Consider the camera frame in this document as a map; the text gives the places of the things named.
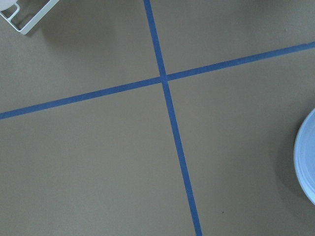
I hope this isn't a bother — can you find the blue ceramic plate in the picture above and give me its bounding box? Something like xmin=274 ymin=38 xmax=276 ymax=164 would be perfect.
xmin=293 ymin=110 xmax=315 ymax=204

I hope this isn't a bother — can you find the white metal rack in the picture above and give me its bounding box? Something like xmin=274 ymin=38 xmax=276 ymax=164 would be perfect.
xmin=0 ymin=0 xmax=59 ymax=35

